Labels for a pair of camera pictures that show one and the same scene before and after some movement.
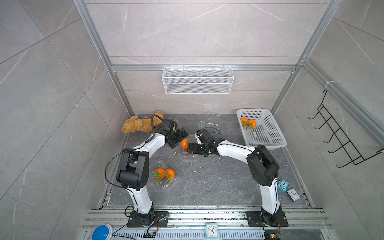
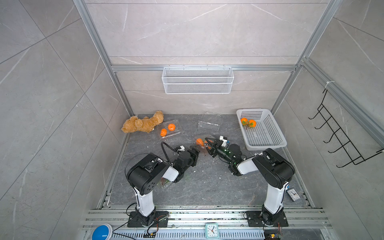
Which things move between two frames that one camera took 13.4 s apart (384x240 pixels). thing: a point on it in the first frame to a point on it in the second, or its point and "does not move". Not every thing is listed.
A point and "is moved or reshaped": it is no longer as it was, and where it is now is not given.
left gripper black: x=181 y=136 to x=195 y=156
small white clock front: x=212 y=230 does not move
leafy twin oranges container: x=250 y=123 does not move
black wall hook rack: x=351 y=152 does not move
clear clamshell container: x=183 y=153 is moved or reshaped
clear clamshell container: x=210 y=121 does not move
